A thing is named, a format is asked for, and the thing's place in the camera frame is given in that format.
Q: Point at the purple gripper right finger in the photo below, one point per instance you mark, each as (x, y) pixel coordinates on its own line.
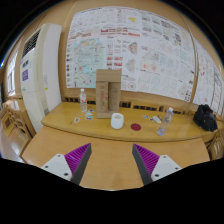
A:
(151, 166)

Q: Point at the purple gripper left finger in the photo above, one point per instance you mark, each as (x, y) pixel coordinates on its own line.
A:
(71, 166)

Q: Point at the dark red round coaster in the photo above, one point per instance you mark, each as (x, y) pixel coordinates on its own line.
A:
(135, 127)

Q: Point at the small card on table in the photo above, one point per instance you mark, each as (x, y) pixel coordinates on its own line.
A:
(76, 120)

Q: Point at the white small packet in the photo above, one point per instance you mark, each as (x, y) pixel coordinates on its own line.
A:
(157, 119)

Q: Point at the clear bottle blue cap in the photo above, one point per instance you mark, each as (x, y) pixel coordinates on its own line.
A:
(165, 122)

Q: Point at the white ceramic cup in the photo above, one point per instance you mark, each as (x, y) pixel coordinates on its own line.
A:
(117, 120)

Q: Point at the clear bottle red label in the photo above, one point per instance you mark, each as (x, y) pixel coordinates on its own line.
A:
(83, 100)

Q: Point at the wooden chair left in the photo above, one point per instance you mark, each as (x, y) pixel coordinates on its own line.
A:
(15, 119)

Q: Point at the black bag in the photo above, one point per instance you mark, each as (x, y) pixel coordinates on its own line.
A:
(205, 118)

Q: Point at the brown cardboard box stand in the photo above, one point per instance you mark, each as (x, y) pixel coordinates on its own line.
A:
(108, 92)

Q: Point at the white standing air conditioner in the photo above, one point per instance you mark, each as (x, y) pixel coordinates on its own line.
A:
(39, 73)

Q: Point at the right wall poster board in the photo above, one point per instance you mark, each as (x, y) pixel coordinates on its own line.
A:
(210, 86)

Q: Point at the large wall poster board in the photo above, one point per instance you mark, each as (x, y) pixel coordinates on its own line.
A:
(154, 54)

